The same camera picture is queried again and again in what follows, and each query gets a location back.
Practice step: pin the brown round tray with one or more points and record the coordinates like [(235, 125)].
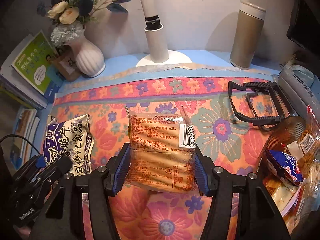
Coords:
[(285, 133)]

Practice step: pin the red striped rice crust bag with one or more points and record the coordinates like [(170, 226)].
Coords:
[(309, 141)]

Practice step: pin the green cover book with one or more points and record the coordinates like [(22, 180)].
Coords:
[(35, 64)]

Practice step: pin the brown pen holder box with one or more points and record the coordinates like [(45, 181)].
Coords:
[(64, 62)]

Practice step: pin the purple white chips bag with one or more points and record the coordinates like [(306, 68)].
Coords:
[(71, 138)]

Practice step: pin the floral woven table mat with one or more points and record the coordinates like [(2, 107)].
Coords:
[(140, 213)]

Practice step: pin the orange cracker pack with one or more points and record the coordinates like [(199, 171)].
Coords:
[(162, 151)]

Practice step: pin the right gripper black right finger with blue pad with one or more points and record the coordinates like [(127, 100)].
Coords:
[(258, 215)]

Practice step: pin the white desk lamp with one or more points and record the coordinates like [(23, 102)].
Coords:
[(155, 36)]

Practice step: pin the white ribbed vase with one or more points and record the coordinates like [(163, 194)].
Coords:
[(88, 57)]

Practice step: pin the gold thermos bottle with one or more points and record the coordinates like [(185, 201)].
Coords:
[(248, 30)]

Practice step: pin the blue white snack bag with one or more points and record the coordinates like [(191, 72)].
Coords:
[(284, 166)]

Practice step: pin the black plastic frame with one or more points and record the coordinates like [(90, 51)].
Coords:
[(262, 104)]

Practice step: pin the sliced toast bread pack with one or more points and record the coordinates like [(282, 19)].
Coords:
[(286, 198)]

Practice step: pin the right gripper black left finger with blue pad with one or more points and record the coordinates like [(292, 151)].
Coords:
[(62, 217)]

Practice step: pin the black monitor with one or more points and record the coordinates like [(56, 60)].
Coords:
[(304, 27)]

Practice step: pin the stack of books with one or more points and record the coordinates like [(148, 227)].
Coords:
[(20, 90)]

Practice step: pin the grey pouch case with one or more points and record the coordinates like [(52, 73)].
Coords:
[(301, 87)]

